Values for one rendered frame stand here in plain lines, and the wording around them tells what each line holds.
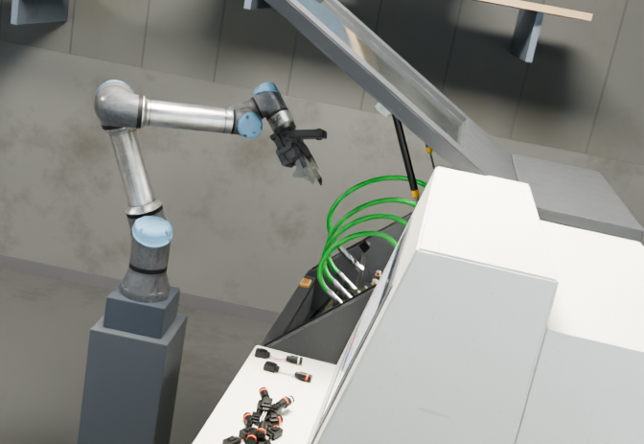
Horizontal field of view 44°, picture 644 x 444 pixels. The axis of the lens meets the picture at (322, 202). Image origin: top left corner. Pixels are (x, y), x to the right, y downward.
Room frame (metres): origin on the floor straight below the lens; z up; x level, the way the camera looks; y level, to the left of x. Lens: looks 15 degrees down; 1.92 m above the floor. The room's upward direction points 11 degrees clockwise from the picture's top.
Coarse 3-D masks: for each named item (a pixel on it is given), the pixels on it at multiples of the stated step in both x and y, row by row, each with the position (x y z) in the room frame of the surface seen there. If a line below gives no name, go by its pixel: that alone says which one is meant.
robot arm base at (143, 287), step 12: (132, 276) 2.25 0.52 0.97; (144, 276) 2.24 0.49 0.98; (156, 276) 2.26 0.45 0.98; (120, 288) 2.28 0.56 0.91; (132, 288) 2.23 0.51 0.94; (144, 288) 2.23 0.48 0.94; (156, 288) 2.26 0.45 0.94; (168, 288) 2.29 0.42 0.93; (144, 300) 2.23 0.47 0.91; (156, 300) 2.25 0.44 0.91
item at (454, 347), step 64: (448, 192) 1.61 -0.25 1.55; (512, 192) 1.72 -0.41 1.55; (448, 256) 1.18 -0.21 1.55; (512, 256) 1.23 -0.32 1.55; (384, 320) 1.19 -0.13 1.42; (448, 320) 1.17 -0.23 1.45; (512, 320) 1.16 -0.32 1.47; (384, 384) 1.18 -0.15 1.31; (448, 384) 1.17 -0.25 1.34; (512, 384) 1.16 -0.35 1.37
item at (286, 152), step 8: (280, 128) 2.45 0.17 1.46; (288, 128) 2.47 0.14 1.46; (272, 136) 2.47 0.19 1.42; (280, 136) 2.47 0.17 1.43; (280, 144) 2.45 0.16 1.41; (288, 144) 2.43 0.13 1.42; (296, 144) 2.42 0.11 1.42; (304, 144) 2.47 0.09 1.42; (280, 152) 2.43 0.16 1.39; (288, 152) 2.43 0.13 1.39; (304, 152) 2.42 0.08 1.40; (280, 160) 2.42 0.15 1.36; (288, 160) 2.42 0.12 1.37
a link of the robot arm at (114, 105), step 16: (112, 96) 2.25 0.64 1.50; (128, 96) 2.26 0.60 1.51; (144, 96) 2.28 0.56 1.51; (96, 112) 2.27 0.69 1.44; (112, 112) 2.24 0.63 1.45; (128, 112) 2.23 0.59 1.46; (144, 112) 2.24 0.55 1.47; (160, 112) 2.27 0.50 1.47; (176, 112) 2.28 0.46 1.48; (192, 112) 2.30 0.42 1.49; (208, 112) 2.31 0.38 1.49; (224, 112) 2.33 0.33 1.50; (240, 112) 2.35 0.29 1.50; (176, 128) 2.30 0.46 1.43; (192, 128) 2.30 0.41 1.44; (208, 128) 2.31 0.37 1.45; (224, 128) 2.32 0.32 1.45; (240, 128) 2.32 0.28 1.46; (256, 128) 2.33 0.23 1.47
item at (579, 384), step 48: (576, 192) 2.11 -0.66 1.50; (576, 240) 1.72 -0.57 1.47; (624, 240) 1.80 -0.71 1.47; (576, 288) 1.38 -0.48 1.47; (624, 288) 1.43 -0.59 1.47; (576, 336) 1.15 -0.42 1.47; (624, 336) 1.18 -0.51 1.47; (576, 384) 1.15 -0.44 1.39; (624, 384) 1.14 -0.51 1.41; (528, 432) 1.15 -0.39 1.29; (576, 432) 1.14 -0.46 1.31; (624, 432) 1.13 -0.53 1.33
